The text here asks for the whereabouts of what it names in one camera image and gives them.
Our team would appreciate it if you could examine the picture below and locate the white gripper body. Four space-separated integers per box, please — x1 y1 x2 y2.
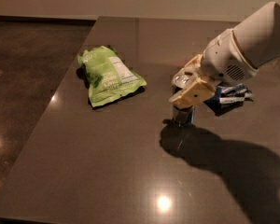
201 29 258 84

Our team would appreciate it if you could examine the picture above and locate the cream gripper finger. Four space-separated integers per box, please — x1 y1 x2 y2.
177 54 203 77
169 75 216 109

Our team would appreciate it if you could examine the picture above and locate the redbull can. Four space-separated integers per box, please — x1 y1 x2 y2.
172 75 194 127

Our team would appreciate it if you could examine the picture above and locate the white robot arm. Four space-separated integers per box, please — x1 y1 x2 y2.
170 2 280 109

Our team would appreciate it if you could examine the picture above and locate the blue chip bag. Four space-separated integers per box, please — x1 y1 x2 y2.
205 83 253 105

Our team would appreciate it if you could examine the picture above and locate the green chip bag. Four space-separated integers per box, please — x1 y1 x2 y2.
77 46 147 107

